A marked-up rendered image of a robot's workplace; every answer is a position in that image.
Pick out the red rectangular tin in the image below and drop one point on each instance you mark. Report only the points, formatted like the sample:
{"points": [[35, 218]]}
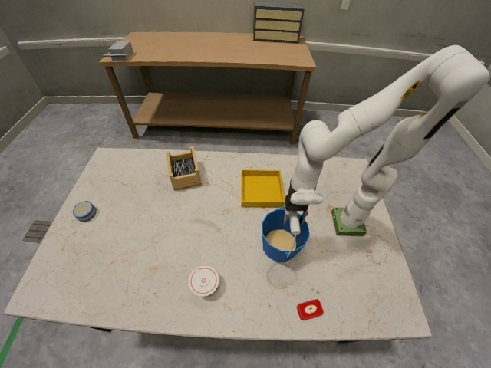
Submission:
{"points": [[310, 309]]}

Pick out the small round tin with beige lid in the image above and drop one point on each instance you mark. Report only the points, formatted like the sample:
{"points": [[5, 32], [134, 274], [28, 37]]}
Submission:
{"points": [[84, 211]]}

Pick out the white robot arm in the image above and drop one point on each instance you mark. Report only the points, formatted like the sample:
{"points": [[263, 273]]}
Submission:
{"points": [[452, 73]]}

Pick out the wooden crate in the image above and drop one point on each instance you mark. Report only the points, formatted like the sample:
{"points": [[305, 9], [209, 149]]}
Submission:
{"points": [[180, 176]]}

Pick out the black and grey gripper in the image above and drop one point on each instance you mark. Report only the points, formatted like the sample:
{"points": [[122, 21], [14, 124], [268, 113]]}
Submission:
{"points": [[302, 193]]}

